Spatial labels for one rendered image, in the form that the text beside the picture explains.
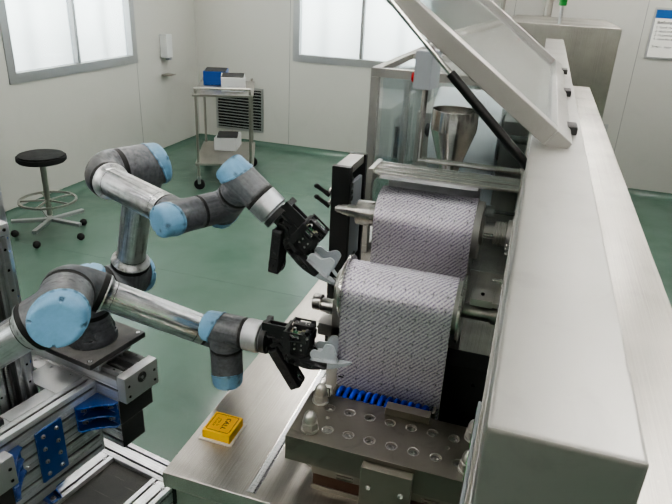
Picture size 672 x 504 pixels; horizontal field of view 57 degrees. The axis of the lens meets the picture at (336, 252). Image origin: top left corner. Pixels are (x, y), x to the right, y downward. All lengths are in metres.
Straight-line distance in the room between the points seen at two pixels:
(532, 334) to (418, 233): 1.04
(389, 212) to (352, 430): 0.51
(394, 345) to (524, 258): 0.79
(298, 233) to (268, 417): 0.47
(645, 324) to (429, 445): 0.52
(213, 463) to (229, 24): 6.46
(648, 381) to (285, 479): 0.80
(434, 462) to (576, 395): 0.88
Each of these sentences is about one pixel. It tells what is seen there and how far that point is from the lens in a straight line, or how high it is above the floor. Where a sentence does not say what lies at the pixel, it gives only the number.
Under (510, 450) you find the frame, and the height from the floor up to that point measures 1.64.
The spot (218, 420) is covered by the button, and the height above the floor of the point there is 0.92.
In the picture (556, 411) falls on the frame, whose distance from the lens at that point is 0.38.
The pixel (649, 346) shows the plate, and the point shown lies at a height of 1.44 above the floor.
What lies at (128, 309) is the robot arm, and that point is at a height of 1.13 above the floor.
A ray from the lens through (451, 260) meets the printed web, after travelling 1.47.
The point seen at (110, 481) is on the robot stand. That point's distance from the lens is 2.46.
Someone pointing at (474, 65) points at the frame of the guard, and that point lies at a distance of 0.98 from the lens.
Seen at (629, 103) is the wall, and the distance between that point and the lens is 6.80.
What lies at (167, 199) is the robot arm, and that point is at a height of 1.41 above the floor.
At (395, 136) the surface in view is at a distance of 2.24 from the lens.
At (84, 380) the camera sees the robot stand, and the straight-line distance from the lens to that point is 2.05.
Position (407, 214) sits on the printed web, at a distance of 1.46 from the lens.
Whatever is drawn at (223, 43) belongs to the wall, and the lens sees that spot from 7.57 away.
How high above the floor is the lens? 1.87
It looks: 24 degrees down
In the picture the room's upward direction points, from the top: 3 degrees clockwise
